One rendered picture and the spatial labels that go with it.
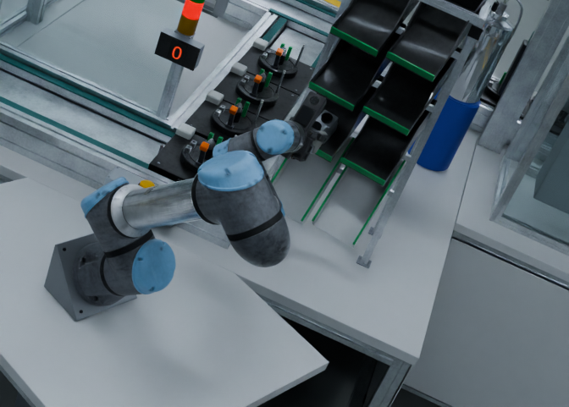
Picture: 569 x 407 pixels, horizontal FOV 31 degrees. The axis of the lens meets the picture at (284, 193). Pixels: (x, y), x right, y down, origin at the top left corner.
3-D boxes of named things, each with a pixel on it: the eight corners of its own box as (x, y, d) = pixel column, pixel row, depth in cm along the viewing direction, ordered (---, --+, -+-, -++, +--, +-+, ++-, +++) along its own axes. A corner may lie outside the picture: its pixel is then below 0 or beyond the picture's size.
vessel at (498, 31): (477, 110, 337) (528, 8, 317) (437, 92, 338) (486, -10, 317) (481, 94, 349) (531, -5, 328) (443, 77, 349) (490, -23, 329)
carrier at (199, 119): (254, 164, 299) (267, 129, 293) (180, 130, 301) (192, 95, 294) (277, 130, 320) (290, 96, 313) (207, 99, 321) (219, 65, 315)
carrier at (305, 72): (298, 100, 341) (310, 68, 334) (232, 70, 342) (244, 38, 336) (315, 74, 361) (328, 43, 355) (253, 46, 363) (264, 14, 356)
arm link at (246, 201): (95, 260, 230) (256, 239, 191) (64, 200, 226) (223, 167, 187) (133, 234, 238) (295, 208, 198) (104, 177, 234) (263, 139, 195)
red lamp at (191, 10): (196, 21, 278) (201, 6, 276) (179, 14, 279) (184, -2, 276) (201, 16, 283) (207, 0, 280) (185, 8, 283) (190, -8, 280)
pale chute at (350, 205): (354, 249, 275) (354, 244, 270) (312, 224, 277) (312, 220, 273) (406, 162, 280) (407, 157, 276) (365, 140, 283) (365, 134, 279)
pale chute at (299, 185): (303, 225, 275) (302, 221, 271) (262, 201, 278) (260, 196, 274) (356, 140, 281) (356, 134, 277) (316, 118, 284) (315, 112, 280)
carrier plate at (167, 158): (227, 206, 278) (229, 199, 277) (147, 168, 279) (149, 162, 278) (253, 167, 298) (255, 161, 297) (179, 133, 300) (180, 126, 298)
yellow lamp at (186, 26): (190, 37, 281) (196, 22, 279) (174, 30, 281) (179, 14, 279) (196, 31, 285) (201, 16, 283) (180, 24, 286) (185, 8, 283)
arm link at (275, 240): (307, 272, 195) (294, 207, 243) (284, 222, 193) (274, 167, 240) (251, 297, 196) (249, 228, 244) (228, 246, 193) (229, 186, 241)
